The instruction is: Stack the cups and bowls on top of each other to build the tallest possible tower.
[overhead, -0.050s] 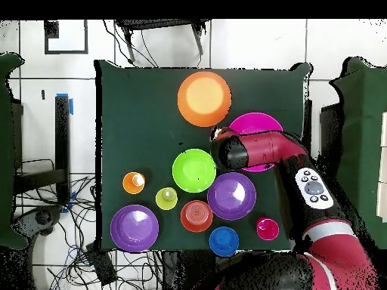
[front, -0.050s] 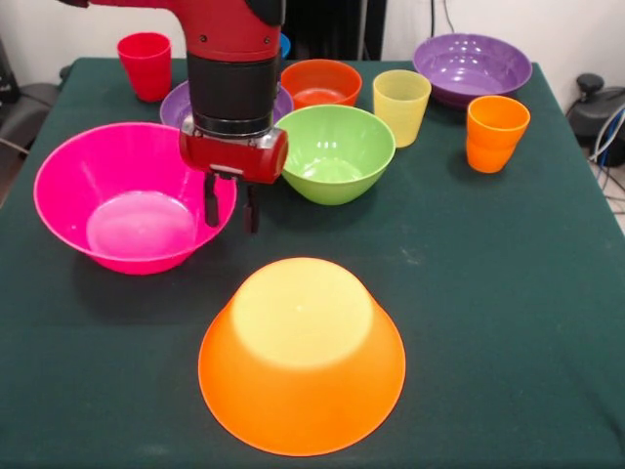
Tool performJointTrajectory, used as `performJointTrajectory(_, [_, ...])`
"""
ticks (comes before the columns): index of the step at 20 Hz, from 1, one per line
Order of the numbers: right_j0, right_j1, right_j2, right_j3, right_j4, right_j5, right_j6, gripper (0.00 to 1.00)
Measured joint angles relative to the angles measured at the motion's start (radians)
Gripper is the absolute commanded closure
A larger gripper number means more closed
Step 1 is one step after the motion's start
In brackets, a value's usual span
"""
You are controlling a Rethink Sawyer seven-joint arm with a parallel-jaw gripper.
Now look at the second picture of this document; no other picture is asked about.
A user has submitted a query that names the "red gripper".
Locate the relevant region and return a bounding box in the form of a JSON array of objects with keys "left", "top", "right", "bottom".
[{"left": 179, "top": 127, "right": 289, "bottom": 234}]

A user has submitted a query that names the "purple plastic bowl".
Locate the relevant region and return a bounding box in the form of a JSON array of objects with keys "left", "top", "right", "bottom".
[
  {"left": 159, "top": 80, "right": 294, "bottom": 129},
  {"left": 412, "top": 32, "right": 533, "bottom": 111}
]

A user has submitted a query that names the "green plastic bowl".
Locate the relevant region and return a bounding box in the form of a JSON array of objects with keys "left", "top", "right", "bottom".
[{"left": 275, "top": 106, "right": 396, "bottom": 205}]

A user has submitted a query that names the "large pink plastic bowl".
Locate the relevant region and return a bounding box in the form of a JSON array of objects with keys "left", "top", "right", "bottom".
[{"left": 32, "top": 121, "right": 239, "bottom": 276}]

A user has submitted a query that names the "large orange plastic bowl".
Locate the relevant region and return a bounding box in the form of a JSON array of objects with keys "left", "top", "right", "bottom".
[{"left": 197, "top": 257, "right": 407, "bottom": 458}]

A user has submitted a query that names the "small red-orange plastic bowl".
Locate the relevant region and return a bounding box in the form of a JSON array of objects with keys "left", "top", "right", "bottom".
[{"left": 280, "top": 59, "right": 362, "bottom": 109}]

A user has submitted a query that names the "red plastic cup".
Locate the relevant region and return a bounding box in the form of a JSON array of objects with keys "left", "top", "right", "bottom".
[{"left": 116, "top": 31, "right": 173, "bottom": 103}]

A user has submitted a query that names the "yellow plastic cup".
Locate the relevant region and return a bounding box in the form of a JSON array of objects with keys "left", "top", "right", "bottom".
[{"left": 372, "top": 69, "right": 433, "bottom": 149}]

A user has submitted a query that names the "dark green table cloth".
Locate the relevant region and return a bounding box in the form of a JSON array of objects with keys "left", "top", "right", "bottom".
[{"left": 0, "top": 57, "right": 625, "bottom": 469}]

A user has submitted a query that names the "orange plastic cup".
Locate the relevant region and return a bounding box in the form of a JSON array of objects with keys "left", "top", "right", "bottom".
[{"left": 466, "top": 95, "right": 531, "bottom": 174}]

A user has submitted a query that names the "tangle of cables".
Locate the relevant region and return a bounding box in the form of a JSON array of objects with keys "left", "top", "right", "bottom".
[{"left": 588, "top": 105, "right": 625, "bottom": 216}]

